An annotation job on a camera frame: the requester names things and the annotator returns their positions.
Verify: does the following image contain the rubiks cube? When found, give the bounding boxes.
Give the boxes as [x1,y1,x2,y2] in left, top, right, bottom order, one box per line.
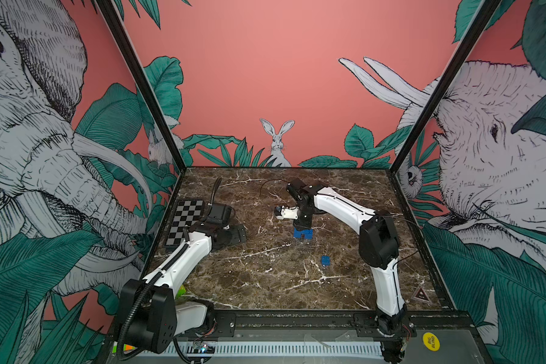
[176,285,187,298]

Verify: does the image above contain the checkerboard calibration board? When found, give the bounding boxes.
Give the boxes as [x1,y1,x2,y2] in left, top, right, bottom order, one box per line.
[165,199,205,253]

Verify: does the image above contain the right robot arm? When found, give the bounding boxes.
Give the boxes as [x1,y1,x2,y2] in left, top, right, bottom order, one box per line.
[275,179,406,338]

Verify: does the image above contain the blue lego brick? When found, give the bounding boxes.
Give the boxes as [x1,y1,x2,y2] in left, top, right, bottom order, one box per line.
[320,256,331,267]
[303,230,313,240]
[294,228,305,239]

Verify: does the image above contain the warning triangle sticker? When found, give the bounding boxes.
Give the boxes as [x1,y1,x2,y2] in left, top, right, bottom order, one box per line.
[412,287,432,303]

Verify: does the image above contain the black front frame rail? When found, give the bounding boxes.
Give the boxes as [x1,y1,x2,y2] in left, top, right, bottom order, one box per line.
[208,308,479,340]

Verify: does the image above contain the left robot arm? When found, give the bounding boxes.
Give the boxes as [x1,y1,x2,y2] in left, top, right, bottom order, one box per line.
[113,222,247,361]

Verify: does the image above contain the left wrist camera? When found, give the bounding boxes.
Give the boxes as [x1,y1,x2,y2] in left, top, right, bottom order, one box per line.
[206,203,234,227]

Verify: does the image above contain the yellow round sticker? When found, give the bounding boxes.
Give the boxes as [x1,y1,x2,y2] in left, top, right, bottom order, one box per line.
[423,332,441,352]

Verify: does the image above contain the white slotted cable duct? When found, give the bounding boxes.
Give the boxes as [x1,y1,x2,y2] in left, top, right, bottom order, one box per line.
[178,341,383,359]

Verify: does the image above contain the small green circuit board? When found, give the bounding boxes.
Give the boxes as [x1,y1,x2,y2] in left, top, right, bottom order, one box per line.
[190,342,216,356]

